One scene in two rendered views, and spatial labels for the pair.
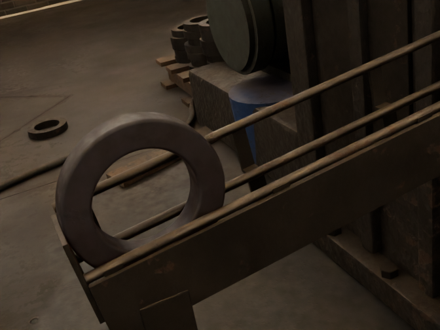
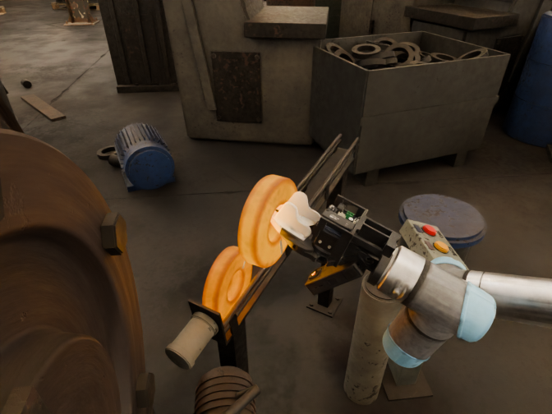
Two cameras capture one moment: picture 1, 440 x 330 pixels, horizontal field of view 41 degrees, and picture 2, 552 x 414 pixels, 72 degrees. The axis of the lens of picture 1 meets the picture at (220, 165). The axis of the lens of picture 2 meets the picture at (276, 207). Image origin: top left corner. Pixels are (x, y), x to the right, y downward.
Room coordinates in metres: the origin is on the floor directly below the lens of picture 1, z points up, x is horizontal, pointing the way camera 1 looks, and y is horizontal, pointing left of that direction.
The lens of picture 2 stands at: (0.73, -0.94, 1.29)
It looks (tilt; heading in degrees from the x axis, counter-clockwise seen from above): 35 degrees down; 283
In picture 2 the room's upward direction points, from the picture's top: straight up
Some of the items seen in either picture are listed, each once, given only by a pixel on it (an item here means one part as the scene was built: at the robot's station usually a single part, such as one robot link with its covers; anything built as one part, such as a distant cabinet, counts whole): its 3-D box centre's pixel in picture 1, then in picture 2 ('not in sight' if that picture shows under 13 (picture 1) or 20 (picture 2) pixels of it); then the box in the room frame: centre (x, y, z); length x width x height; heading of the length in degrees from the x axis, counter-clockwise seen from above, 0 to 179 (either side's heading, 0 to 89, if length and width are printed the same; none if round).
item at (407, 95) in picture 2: not in sight; (391, 100); (0.56, -3.68, 0.39); 1.03 x 0.83 x 0.77; 35
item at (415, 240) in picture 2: not in sight; (418, 317); (0.48, -1.82, 0.31); 0.24 x 0.16 x 0.62; 110
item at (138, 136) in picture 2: not in sight; (142, 153); (2.09, -2.91, 0.17); 0.57 x 0.31 x 0.34; 130
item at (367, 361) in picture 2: not in sight; (370, 342); (0.61, -1.73, 0.26); 0.12 x 0.12 x 0.52
